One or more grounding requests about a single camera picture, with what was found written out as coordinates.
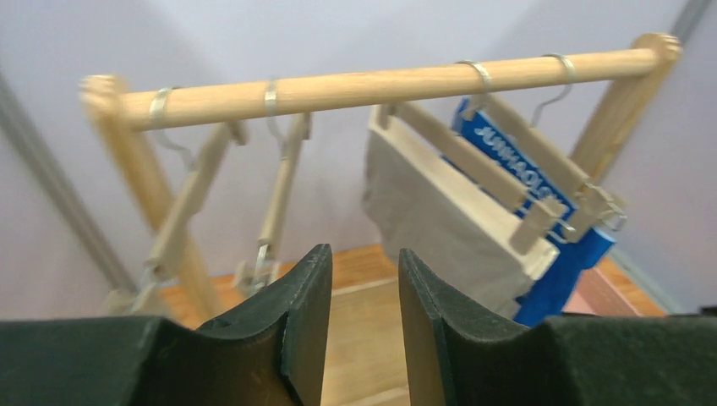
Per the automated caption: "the wooden clip hanger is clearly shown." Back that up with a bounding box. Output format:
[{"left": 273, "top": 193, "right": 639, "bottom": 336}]
[{"left": 233, "top": 79, "right": 312, "bottom": 299}]

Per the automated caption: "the empty wooden hanger far left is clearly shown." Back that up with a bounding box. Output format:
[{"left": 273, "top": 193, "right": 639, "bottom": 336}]
[{"left": 107, "top": 87, "right": 249, "bottom": 318}]

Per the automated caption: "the wooden clothes rack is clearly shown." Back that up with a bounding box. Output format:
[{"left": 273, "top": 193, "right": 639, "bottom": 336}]
[{"left": 79, "top": 32, "right": 685, "bottom": 323}]

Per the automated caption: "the wooden hanger with blue underwear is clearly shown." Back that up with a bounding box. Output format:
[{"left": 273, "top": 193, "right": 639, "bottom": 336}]
[{"left": 487, "top": 53, "right": 627, "bottom": 243}]

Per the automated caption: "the blue underwear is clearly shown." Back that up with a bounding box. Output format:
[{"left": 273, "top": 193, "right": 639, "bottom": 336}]
[{"left": 452, "top": 97, "right": 616, "bottom": 326}]

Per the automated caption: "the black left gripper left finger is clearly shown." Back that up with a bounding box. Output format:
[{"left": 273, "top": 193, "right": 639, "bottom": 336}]
[{"left": 1, "top": 244, "right": 332, "bottom": 405}]

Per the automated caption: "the wooden hanger with grey underwear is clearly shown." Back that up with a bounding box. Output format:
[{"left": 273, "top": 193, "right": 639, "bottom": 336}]
[{"left": 369, "top": 101, "right": 566, "bottom": 281}]

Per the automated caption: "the pink plastic basket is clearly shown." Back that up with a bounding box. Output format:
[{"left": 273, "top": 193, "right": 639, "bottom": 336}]
[{"left": 562, "top": 269, "right": 641, "bottom": 316}]

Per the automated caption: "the aluminium frame rail left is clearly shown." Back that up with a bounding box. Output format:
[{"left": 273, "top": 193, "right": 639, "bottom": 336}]
[{"left": 1, "top": 76, "right": 138, "bottom": 293}]

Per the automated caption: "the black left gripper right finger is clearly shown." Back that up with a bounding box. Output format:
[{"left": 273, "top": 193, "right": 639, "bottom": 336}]
[{"left": 398, "top": 249, "right": 716, "bottom": 405}]

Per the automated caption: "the grey underwear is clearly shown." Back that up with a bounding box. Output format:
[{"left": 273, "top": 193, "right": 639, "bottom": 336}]
[{"left": 362, "top": 131, "right": 532, "bottom": 319}]

